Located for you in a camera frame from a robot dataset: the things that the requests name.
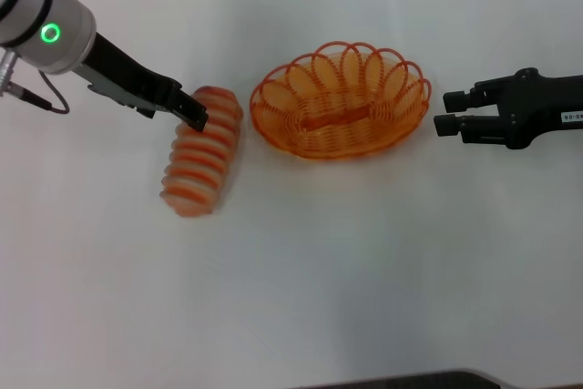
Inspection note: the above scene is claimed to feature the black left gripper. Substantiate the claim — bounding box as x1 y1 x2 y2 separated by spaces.
72 32 210 133

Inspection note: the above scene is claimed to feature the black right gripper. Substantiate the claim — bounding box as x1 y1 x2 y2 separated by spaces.
433 67 583 151

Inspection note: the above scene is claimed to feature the orange white striped bread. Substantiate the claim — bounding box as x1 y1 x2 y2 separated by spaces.
159 85 244 219

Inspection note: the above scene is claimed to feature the orange woven plastic basket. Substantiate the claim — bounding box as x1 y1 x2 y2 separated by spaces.
249 40 433 162

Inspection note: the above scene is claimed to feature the dark robot chest edge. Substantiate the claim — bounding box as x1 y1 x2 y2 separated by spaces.
291 367 517 389

